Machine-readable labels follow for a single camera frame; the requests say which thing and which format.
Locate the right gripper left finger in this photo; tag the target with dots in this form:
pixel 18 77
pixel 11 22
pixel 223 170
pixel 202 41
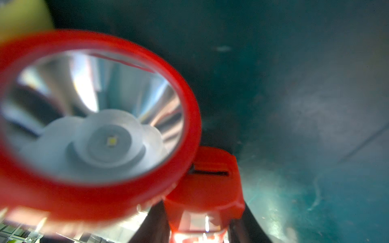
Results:
pixel 155 228

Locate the purple flashlight yellow head middle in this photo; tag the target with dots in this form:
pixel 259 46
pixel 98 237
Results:
pixel 21 17

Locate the red flashlight slanted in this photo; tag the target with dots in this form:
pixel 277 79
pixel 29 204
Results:
pixel 93 129

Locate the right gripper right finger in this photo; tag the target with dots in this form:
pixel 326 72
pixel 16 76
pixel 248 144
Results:
pixel 247 229

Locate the red flashlight white logo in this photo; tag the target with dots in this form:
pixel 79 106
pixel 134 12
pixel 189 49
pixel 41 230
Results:
pixel 206 199

